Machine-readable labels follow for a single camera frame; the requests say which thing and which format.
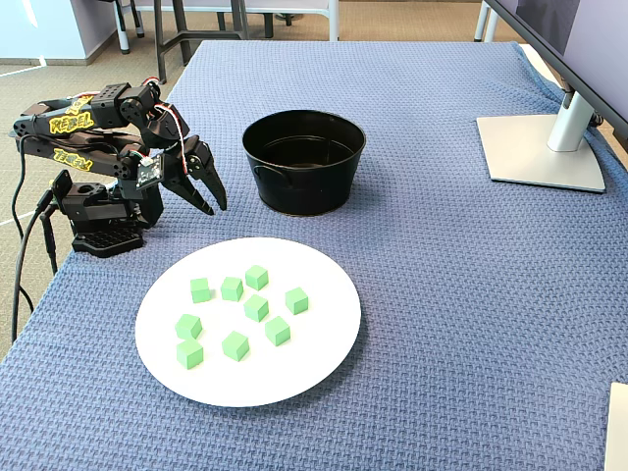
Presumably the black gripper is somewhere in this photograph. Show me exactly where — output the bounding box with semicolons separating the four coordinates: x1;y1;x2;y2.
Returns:
144;102;229;217

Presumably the white round plate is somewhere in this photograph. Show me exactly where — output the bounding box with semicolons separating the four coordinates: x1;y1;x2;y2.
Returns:
134;236;363;408

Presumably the black metal bucket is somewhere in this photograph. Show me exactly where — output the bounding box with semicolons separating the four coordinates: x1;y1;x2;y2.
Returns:
241;109;367;217

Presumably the black table clamp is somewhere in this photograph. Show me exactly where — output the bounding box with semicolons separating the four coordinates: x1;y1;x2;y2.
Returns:
40;205;61;275

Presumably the white table leg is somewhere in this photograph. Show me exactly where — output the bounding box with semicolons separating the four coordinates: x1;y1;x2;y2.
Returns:
113;0;132;55

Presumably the blue woven table cloth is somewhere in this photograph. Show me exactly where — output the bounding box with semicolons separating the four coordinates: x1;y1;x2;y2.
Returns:
0;39;628;471

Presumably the grey desk leg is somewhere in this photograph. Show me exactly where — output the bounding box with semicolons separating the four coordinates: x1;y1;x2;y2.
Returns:
473;0;494;44

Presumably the computer monitor with silver stand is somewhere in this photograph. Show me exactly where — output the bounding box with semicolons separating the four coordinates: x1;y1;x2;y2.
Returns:
476;0;628;193

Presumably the white flat board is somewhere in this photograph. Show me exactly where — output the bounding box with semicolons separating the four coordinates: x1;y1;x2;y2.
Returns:
603;381;628;471

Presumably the white red servo wire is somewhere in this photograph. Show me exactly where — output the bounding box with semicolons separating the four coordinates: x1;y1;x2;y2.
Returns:
155;101;191;176

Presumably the small wrist camera circuit board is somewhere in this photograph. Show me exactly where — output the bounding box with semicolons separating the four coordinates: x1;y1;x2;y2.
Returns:
134;155;164;190

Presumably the thick black base cable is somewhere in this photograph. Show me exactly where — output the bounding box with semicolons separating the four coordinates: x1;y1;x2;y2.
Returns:
9;188;55;344

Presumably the thin black camera cable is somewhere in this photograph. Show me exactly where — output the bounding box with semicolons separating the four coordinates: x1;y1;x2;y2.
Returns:
9;135;35;246

